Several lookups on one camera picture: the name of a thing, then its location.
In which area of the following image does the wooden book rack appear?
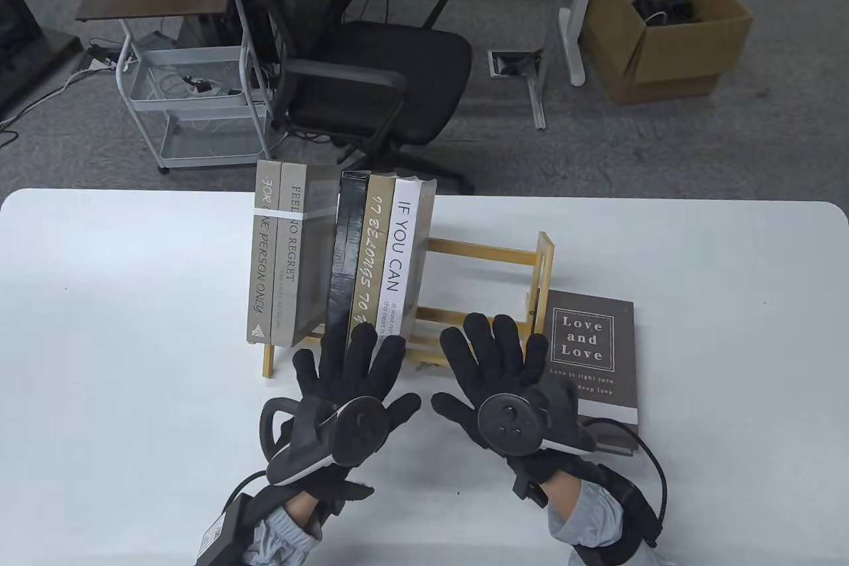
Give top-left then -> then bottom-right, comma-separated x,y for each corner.
262,231 -> 555,382

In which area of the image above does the person's left hand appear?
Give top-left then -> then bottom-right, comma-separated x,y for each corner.
265,322 -> 423,506

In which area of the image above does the white spine book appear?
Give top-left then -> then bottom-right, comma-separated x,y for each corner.
373,175 -> 438,342

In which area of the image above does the metal floor socket box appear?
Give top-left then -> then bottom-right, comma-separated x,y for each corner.
488,48 -> 546,80

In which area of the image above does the white power strip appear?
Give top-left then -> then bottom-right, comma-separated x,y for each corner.
70,54 -> 121,74

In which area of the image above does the open cardboard box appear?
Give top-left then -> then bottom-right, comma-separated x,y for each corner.
580,0 -> 755,106

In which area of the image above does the khaki gold book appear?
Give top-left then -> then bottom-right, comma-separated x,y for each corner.
347,173 -> 399,346

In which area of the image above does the person's left forearm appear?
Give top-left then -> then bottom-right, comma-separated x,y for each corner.
240,488 -> 332,566

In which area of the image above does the white wire rolling cart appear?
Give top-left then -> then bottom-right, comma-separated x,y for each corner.
115,27 -> 285,176

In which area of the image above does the person's right forearm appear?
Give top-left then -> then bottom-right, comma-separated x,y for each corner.
547,468 -> 664,566

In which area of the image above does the taupe serif-spine book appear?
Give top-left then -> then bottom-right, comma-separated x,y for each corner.
272,162 -> 340,348

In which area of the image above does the person's right hand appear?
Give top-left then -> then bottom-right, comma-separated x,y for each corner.
431,313 -> 598,502

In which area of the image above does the black forearm battery box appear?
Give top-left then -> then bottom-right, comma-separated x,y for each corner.
195,493 -> 258,557

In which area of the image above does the black cable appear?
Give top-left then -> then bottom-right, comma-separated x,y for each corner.
212,469 -> 269,517
577,417 -> 668,530

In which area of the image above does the black cabinet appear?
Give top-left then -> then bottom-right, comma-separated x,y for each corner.
0,0 -> 84,122

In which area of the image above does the white band around books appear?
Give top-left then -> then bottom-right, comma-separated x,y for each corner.
254,206 -> 336,226

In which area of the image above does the white desk leg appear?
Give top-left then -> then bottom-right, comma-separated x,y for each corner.
558,0 -> 609,88

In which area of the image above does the beige handwritten-spine book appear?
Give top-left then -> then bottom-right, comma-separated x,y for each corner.
247,159 -> 283,345

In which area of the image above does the grey metal frame leg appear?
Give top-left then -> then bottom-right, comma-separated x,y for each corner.
527,0 -> 579,130

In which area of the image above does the black mesh office chair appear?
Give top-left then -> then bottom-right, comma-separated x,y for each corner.
208,0 -> 476,196

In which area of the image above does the glossy black book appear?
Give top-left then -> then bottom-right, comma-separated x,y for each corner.
326,170 -> 371,346

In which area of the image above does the dark grey round controller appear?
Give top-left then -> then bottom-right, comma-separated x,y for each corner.
476,384 -> 598,460
259,395 -> 387,487

